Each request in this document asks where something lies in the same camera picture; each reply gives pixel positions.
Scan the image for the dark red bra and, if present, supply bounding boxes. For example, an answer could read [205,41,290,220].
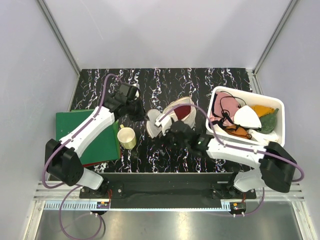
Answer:
[174,105,191,121]

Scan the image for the beige mesh laundry bag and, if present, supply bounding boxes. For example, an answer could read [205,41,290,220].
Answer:
[146,96,196,139]

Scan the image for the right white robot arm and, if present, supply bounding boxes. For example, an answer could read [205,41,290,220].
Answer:
[160,121,298,199]

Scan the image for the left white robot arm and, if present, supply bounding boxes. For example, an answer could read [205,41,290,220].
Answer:
[42,83,147,198]

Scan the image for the pink and black bra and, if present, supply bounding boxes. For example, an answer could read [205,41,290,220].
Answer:
[209,92,241,128]

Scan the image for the cream paper cup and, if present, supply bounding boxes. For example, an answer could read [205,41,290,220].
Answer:
[117,124,137,150]

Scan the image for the green folder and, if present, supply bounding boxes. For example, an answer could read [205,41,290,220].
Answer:
[55,109,121,167]

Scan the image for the white garment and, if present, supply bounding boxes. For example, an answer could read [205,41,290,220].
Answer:
[234,105,279,145]

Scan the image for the white plastic bin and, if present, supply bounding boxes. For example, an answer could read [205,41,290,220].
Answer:
[205,86,286,147]

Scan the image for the orange cloth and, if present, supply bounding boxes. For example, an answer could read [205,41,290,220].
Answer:
[224,105,279,141]

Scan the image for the green cloth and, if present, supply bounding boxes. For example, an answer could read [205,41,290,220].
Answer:
[259,108,279,134]

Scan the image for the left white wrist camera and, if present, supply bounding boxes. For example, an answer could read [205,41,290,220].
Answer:
[133,83,140,99]

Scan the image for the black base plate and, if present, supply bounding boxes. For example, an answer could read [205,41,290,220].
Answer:
[79,173,257,211]

